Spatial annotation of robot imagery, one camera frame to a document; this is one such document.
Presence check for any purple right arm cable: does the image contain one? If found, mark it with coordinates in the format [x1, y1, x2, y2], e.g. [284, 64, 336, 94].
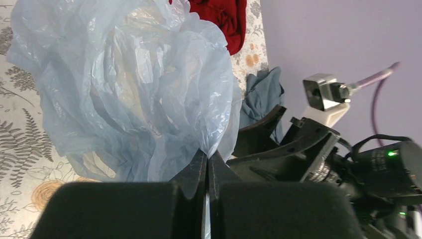
[349, 61, 402, 147]

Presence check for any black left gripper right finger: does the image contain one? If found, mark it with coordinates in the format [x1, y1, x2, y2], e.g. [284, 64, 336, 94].
[208, 154, 364, 239]

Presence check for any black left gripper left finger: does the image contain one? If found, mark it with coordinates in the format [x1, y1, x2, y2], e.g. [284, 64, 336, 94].
[31, 151, 207, 239]

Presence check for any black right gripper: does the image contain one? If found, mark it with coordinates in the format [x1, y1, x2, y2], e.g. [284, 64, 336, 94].
[227, 105, 360, 198]

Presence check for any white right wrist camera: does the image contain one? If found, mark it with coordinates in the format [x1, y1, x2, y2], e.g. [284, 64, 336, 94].
[303, 73, 350, 127]

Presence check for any floral patterned table mat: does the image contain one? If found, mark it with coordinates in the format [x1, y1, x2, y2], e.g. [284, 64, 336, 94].
[0, 0, 269, 239]

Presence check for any red cloth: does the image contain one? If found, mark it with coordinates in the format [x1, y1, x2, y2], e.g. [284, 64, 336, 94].
[190, 0, 247, 56]

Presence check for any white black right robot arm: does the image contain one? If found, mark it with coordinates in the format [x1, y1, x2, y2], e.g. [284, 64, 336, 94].
[227, 106, 422, 239]

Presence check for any light blue plastic trash bag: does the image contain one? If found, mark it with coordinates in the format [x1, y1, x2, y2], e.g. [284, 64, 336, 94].
[6, 0, 243, 239]

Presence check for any teal blue cloth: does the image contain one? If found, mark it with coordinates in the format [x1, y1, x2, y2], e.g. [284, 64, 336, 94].
[239, 67, 284, 129]

